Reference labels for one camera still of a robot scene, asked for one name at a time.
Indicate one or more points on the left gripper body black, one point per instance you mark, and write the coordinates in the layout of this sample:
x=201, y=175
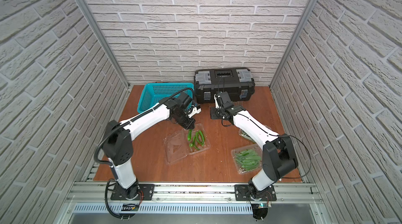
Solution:
x=187, y=122

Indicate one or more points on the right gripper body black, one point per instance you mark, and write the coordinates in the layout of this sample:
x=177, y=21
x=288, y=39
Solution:
x=217, y=113

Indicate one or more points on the green pepper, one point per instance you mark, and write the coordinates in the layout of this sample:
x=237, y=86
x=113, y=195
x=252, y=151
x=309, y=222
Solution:
x=189, y=136

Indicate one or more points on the clear clamshell container with peppers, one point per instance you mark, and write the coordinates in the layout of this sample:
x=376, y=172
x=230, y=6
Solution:
x=177, y=147

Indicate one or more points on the teal plastic basket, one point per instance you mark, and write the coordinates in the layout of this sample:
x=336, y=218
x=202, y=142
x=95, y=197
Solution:
x=152, y=93

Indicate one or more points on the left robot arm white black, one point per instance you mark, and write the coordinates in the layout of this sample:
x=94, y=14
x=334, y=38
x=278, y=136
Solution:
x=116, y=148

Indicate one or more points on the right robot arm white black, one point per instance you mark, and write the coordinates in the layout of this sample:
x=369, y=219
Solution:
x=278, y=152

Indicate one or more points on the clear pepper container far right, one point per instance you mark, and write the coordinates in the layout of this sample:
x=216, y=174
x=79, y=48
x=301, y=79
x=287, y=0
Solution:
x=248, y=136

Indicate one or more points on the clear pepper container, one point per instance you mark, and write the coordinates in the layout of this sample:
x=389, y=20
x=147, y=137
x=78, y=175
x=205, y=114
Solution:
x=247, y=159
x=248, y=136

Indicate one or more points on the black toolbox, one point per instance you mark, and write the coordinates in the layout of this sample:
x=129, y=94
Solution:
x=238, y=82

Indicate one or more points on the clear pepper container near right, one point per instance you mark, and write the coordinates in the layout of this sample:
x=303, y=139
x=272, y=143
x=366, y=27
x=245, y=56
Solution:
x=247, y=159

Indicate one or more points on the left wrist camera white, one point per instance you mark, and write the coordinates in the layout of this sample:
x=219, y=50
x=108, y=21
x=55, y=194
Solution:
x=194, y=109

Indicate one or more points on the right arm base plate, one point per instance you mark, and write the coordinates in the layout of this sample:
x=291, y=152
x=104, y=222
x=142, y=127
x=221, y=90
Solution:
x=246, y=192

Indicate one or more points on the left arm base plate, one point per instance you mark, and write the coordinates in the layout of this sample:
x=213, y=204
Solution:
x=134, y=193

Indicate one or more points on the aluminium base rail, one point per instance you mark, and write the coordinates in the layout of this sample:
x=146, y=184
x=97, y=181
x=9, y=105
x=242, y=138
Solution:
x=188, y=198

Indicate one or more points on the aluminium frame post right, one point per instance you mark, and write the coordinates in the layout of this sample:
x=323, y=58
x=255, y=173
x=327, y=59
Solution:
x=298, y=30

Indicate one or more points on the aluminium frame post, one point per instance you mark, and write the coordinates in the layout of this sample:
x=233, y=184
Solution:
x=89, y=16
x=298, y=30

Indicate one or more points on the aluminium frame post left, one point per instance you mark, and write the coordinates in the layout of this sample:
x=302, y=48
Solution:
x=89, y=16

